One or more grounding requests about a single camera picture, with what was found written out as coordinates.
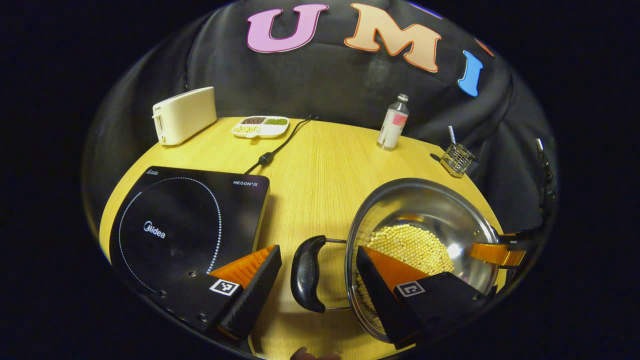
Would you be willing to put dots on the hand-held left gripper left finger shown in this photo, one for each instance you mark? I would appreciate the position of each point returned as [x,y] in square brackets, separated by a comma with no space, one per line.
[257,292]

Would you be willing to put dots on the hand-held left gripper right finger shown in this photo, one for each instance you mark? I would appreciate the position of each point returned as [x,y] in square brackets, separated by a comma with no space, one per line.
[382,295]

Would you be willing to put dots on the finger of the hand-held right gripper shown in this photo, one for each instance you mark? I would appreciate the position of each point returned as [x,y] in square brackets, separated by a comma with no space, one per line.
[495,254]
[520,239]

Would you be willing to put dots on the stainless steel pot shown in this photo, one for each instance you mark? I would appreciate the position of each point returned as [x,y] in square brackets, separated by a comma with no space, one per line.
[425,205]

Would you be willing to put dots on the black induction cooktop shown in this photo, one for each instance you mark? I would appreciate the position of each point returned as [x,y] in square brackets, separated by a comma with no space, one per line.
[175,225]

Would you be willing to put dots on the pile of yellow soybeans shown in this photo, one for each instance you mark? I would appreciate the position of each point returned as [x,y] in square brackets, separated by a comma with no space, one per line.
[415,245]

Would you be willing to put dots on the white straw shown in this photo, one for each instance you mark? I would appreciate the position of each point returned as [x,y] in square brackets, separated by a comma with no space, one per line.
[452,135]

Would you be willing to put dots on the white divided dish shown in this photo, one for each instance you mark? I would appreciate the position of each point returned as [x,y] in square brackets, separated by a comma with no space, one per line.
[275,130]

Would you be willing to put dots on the white toaster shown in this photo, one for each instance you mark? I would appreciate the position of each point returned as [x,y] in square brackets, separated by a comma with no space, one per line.
[185,115]

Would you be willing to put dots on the black backdrop cloth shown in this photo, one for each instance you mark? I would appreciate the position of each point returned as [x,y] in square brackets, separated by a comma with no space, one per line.
[325,80]

